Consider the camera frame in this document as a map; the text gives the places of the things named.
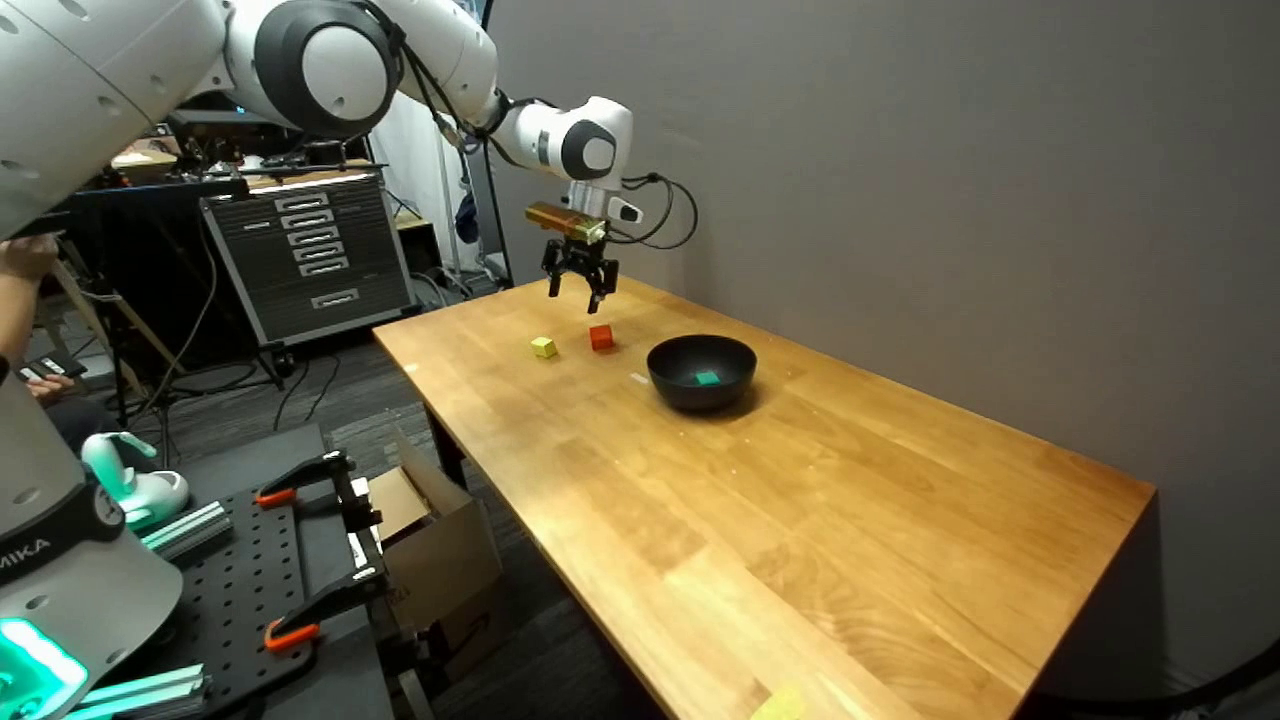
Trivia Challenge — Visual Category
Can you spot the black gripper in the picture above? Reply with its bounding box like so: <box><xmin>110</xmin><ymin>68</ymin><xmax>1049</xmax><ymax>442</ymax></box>
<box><xmin>545</xmin><ymin>240</ymin><xmax>621</xmax><ymax>314</ymax></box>

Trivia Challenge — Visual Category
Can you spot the green block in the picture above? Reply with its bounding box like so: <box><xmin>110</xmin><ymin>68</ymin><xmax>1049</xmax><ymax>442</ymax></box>
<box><xmin>692</xmin><ymin>366</ymin><xmax>722</xmax><ymax>386</ymax></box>

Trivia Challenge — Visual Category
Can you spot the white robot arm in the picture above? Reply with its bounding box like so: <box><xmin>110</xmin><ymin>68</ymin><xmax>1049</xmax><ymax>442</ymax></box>
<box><xmin>0</xmin><ymin>0</ymin><xmax>631</xmax><ymax>720</ymax></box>

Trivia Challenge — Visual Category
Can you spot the black bowl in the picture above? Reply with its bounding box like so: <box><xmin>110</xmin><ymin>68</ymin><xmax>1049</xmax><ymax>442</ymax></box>
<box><xmin>648</xmin><ymin>334</ymin><xmax>758</xmax><ymax>414</ymax></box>

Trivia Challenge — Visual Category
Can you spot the orange block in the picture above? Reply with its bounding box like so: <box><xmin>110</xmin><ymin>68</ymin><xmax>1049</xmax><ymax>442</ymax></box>
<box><xmin>589</xmin><ymin>322</ymin><xmax>617</xmax><ymax>350</ymax></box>

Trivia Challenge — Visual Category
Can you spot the yellow block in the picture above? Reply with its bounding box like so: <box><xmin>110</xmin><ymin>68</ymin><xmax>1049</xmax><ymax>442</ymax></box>
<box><xmin>531</xmin><ymin>334</ymin><xmax>559</xmax><ymax>360</ymax></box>

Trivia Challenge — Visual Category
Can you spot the black orange-tipped clamp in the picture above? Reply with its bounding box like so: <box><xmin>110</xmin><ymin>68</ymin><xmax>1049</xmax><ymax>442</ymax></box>
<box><xmin>256</xmin><ymin>446</ymin><xmax>368</xmax><ymax>525</ymax></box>
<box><xmin>260</xmin><ymin>574</ymin><xmax>386</xmax><ymax>657</ymax></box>

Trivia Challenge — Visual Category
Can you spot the cardboard box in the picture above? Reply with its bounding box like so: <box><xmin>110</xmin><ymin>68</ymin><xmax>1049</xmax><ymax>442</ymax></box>
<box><xmin>368</xmin><ymin>463</ymin><xmax>505</xmax><ymax>649</ymax></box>

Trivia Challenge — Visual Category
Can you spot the teal white handheld device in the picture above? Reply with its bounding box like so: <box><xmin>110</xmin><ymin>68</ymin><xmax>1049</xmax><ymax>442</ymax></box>
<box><xmin>81</xmin><ymin>433</ymin><xmax>190</xmax><ymax>530</ymax></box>

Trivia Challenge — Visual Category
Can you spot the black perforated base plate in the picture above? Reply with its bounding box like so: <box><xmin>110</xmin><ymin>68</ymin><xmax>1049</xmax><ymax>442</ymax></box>
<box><xmin>110</xmin><ymin>427</ymin><xmax>397</xmax><ymax>720</ymax></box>

